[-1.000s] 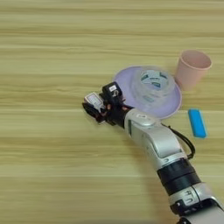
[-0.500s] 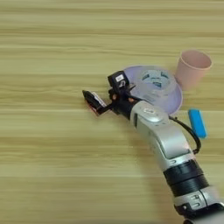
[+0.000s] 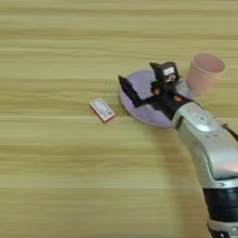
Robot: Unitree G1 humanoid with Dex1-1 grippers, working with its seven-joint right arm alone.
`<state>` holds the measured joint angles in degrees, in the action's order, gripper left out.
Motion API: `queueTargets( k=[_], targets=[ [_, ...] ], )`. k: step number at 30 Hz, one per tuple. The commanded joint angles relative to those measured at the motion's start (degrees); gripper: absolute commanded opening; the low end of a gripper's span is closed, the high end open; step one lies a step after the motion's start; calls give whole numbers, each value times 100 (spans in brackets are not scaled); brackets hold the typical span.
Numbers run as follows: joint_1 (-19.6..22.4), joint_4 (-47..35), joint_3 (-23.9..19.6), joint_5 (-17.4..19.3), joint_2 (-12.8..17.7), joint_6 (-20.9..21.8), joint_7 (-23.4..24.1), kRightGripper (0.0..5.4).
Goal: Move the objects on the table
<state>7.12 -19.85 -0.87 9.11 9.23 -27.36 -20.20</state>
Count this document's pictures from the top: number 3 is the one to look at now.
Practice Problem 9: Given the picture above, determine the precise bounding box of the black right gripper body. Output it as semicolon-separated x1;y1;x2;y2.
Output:
140;81;193;121

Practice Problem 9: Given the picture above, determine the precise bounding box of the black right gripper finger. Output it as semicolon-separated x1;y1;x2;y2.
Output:
149;62;161;73
118;74;147;109

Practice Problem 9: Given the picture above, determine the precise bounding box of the small red white box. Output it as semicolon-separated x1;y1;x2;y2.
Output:
88;97;117;125

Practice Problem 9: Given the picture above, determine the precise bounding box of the pink plastic cup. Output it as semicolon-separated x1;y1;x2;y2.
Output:
185;52;227;97

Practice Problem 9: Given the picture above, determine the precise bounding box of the black box with white label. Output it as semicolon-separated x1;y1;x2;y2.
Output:
154;60;180;86

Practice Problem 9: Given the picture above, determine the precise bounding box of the purple round plate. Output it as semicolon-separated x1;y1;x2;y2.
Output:
118;69;195;129

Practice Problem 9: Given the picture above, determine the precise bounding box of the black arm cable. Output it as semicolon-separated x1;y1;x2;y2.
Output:
220;123;238;143

